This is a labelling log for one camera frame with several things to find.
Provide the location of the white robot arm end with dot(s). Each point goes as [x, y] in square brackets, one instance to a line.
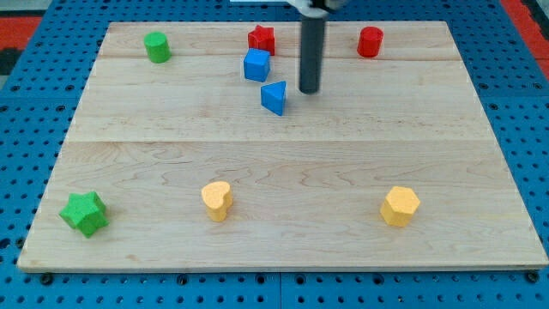
[316, 8]

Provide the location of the blue triangle block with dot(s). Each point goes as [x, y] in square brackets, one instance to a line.
[273, 97]

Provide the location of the yellow heart block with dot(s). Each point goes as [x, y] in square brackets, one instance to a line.
[217, 197]

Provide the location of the wooden board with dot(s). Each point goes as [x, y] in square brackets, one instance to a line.
[307, 186]

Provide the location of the blue cube block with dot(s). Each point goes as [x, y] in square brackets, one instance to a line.
[256, 65]

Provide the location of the red star block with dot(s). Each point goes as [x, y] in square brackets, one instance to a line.
[262, 38]

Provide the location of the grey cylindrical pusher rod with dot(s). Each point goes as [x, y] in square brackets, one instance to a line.
[312, 34]

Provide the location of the yellow hexagon block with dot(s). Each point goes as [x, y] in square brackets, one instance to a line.
[399, 206]

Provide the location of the red cylinder block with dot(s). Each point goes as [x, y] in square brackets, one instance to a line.
[370, 41]

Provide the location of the green cylinder block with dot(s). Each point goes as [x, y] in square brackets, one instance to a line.
[157, 47]

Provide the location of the green star block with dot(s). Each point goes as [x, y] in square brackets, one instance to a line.
[85, 213]

